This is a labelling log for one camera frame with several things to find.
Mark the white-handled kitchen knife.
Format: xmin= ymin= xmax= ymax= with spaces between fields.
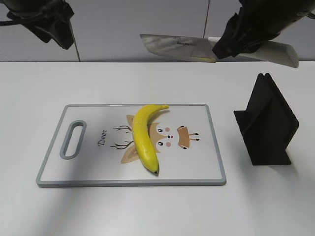
xmin=140 ymin=34 xmax=299 ymax=68

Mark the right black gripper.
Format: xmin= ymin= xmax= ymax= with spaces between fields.
xmin=212 ymin=0 xmax=315 ymax=59

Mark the black knife stand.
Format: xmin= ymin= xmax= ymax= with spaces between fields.
xmin=233 ymin=73 xmax=299 ymax=166

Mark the yellow plastic banana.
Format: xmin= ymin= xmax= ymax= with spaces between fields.
xmin=132 ymin=104 xmax=169 ymax=176

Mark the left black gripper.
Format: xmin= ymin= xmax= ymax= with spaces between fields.
xmin=6 ymin=0 xmax=74 ymax=50

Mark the grey-rimmed deer cutting board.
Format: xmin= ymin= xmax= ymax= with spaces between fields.
xmin=36 ymin=104 xmax=226 ymax=187

